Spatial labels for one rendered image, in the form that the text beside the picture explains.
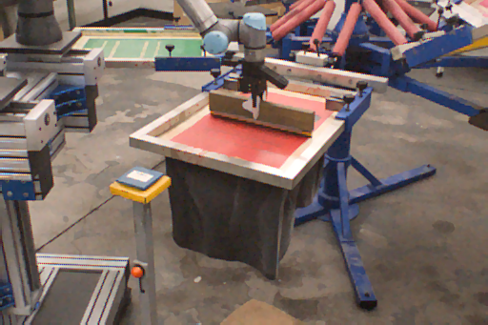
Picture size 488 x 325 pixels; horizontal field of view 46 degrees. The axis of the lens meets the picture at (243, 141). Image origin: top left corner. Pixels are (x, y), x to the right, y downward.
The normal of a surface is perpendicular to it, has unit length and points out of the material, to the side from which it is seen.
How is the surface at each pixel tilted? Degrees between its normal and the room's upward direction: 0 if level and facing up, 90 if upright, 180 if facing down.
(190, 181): 95
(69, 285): 0
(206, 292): 0
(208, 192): 94
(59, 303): 0
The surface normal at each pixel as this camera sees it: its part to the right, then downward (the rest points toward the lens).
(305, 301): 0.02, -0.90
